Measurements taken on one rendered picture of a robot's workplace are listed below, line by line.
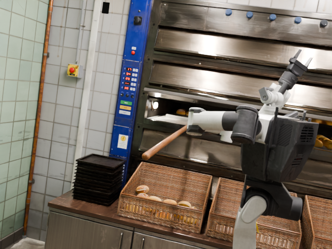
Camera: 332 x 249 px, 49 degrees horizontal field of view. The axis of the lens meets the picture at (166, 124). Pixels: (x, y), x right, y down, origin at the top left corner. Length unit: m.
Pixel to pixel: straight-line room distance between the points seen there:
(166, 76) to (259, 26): 0.75
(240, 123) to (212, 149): 1.17
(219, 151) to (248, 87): 0.52
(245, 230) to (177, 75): 1.34
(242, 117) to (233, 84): 1.11
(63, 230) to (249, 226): 1.28
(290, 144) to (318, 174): 1.15
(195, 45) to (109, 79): 0.71
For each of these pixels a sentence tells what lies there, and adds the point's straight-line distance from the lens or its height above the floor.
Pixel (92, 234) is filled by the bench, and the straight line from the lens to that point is 2.51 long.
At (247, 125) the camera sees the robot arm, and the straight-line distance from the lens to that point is 1.59.
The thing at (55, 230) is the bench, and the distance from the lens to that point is 2.63.
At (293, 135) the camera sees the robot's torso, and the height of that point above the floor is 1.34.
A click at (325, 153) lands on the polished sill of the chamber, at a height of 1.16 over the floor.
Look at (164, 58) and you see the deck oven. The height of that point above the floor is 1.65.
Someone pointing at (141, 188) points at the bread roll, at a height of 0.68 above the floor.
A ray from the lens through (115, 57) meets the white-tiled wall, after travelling 2.87.
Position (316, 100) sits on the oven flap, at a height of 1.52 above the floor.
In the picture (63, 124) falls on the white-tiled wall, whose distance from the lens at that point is 3.05.
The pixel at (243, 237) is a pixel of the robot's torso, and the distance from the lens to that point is 1.89.
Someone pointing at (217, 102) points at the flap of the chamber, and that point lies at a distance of 2.55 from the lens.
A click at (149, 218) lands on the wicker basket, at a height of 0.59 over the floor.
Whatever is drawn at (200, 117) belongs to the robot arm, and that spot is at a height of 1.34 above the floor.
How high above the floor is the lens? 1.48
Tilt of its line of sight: 6 degrees down
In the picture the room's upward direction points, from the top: 9 degrees clockwise
